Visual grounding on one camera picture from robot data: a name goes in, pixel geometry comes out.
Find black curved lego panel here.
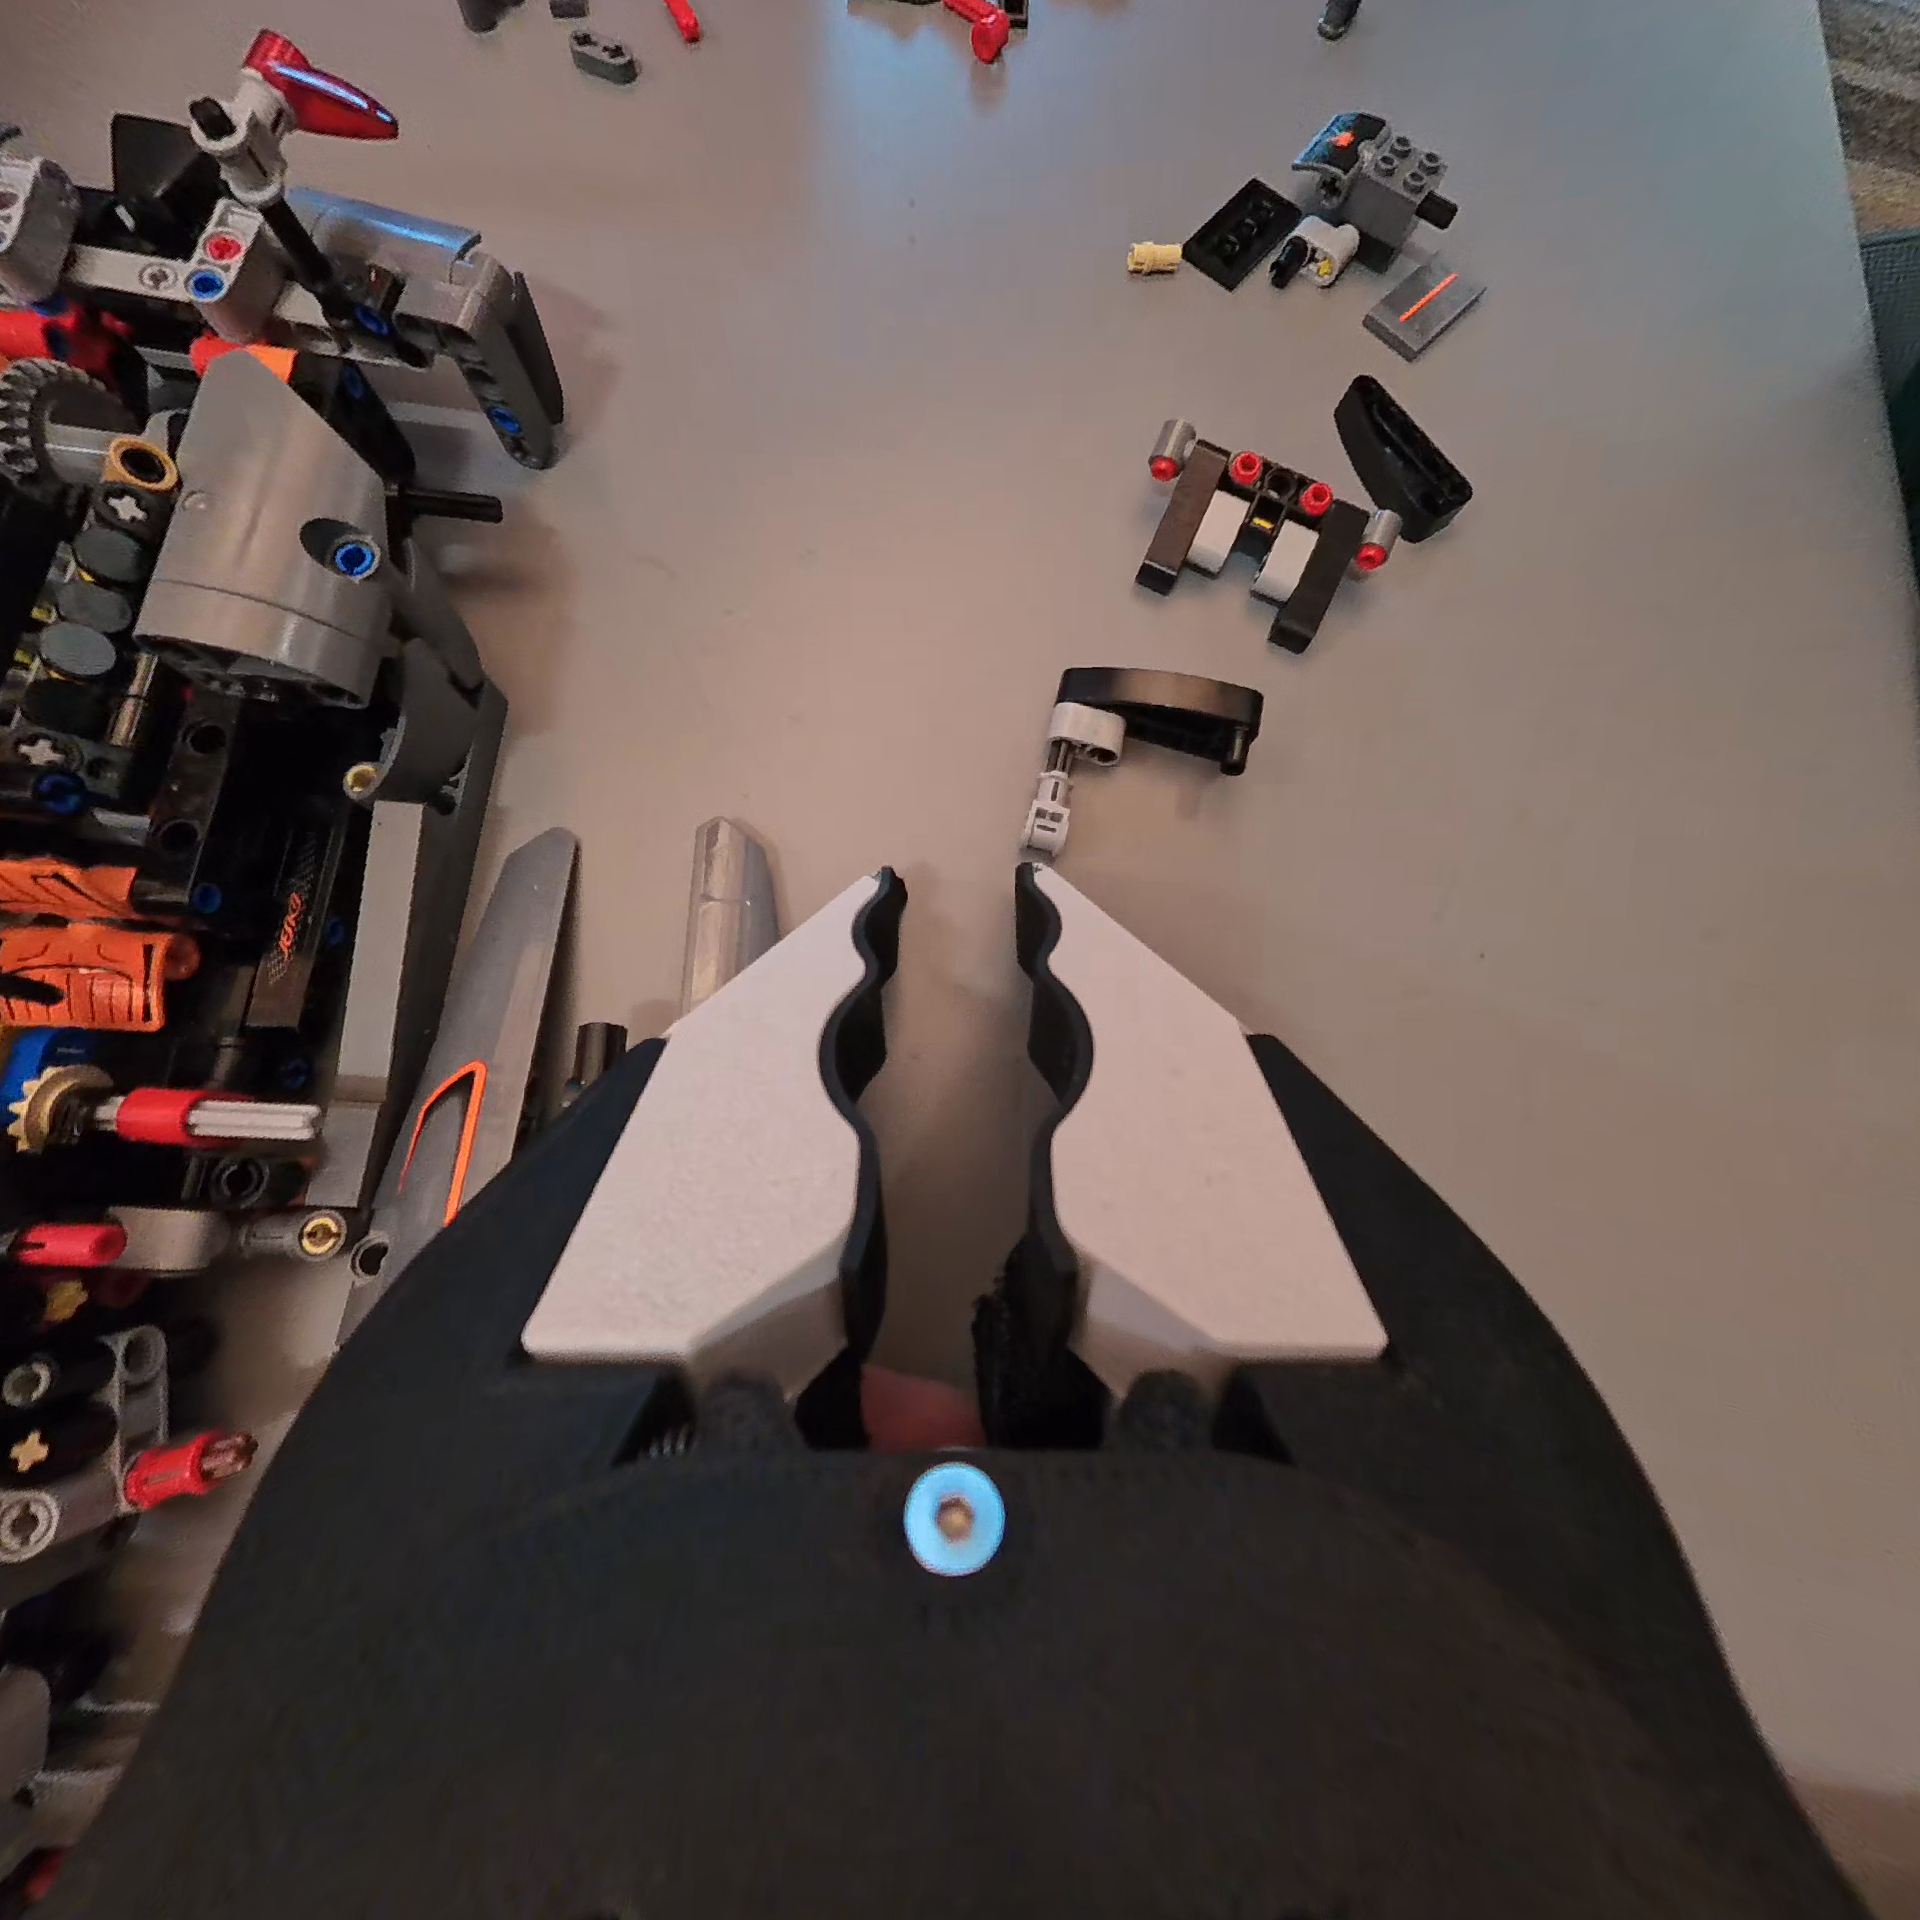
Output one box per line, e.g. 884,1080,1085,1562
1333,376,1477,544

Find grey lego tile red stripe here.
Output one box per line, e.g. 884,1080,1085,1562
1363,255,1485,364

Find grey pointed lego panel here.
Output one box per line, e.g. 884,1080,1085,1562
333,827,583,1352

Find black lever lego assembly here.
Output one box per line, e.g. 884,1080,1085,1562
1019,666,1265,860

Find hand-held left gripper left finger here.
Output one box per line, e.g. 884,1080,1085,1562
520,865,912,1445

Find black lego assembly red pins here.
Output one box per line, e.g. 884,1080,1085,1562
1138,419,1405,654

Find large lego car model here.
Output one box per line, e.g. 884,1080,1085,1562
0,25,569,1920

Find dark green cloth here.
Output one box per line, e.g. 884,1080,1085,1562
1860,224,1920,578

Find black lego plate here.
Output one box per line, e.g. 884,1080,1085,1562
1181,181,1304,291

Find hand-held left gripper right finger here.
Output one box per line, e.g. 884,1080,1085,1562
972,863,1390,1445

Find grey lego block assembly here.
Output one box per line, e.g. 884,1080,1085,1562
1274,109,1459,287

